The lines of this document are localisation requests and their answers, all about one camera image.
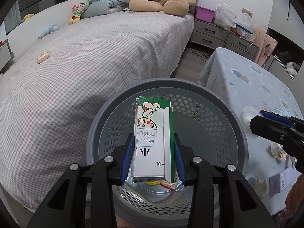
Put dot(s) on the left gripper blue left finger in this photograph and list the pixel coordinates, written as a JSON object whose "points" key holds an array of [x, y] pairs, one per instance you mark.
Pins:
{"points": [[64, 205]]}

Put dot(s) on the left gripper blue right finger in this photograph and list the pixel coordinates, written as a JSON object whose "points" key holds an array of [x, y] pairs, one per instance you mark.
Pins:
{"points": [[239, 205]]}

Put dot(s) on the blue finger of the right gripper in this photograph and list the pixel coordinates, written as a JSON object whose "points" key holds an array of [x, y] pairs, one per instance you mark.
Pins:
{"points": [[276, 117]]}

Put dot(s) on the light blue wipes packet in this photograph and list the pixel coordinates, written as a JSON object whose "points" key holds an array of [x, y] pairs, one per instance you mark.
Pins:
{"points": [[282, 112]]}

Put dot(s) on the green white medicine box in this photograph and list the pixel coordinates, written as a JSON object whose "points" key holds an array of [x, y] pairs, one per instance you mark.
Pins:
{"points": [[153, 158]]}

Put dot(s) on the yellow plastic ring lid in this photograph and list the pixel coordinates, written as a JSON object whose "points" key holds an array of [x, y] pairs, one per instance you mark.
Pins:
{"points": [[154, 183]]}

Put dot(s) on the white paper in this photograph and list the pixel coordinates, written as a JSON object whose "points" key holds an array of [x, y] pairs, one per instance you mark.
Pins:
{"points": [[278, 152]]}

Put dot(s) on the purple toothpaste box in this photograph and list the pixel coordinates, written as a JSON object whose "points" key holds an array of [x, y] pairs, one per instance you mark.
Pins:
{"points": [[283, 179]]}

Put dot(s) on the grey perforated trash basket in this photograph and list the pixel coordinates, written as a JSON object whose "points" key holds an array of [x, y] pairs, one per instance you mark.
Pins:
{"points": [[201, 120]]}

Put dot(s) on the person's right hand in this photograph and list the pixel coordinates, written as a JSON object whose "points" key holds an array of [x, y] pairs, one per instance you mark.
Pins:
{"points": [[295, 196]]}

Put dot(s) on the light blue patterned table blanket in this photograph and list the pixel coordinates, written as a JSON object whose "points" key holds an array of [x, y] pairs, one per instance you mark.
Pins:
{"points": [[248, 89]]}

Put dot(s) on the pink cartoon boards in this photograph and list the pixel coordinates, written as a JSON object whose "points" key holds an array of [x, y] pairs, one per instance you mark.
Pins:
{"points": [[266, 45]]}

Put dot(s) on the clear plastic bag right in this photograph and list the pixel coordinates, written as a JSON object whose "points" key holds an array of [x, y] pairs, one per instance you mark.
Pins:
{"points": [[249, 23]]}

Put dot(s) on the clear plastic bag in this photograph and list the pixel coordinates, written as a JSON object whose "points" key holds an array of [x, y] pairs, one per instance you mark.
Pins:
{"points": [[249, 23], [224, 16]]}

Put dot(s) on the blue stick tool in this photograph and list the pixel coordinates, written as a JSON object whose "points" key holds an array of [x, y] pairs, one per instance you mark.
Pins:
{"points": [[243, 28]]}

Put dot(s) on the grey checked bed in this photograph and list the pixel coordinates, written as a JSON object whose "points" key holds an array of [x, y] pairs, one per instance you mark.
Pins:
{"points": [[47, 108]]}

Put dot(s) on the grey drawer nightstand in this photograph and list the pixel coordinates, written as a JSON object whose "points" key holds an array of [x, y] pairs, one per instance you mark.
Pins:
{"points": [[212, 36]]}

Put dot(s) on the clear plastic bag left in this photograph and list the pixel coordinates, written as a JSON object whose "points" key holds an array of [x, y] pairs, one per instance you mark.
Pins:
{"points": [[224, 16]]}

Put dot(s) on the purple plastic storage box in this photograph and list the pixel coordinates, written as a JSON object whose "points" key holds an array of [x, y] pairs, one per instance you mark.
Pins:
{"points": [[204, 14]]}

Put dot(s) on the small beige oval object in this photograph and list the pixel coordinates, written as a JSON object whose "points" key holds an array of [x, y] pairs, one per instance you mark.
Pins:
{"points": [[43, 57]]}

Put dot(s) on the light blue plush toy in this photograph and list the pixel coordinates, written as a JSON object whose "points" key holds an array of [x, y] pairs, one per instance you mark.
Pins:
{"points": [[51, 28]]}

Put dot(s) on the small green doll toy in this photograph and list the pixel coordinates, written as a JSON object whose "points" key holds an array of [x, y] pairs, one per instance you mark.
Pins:
{"points": [[78, 11]]}

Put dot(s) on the yellow plush toy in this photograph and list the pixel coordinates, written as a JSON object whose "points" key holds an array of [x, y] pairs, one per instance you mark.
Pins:
{"points": [[28, 16]]}

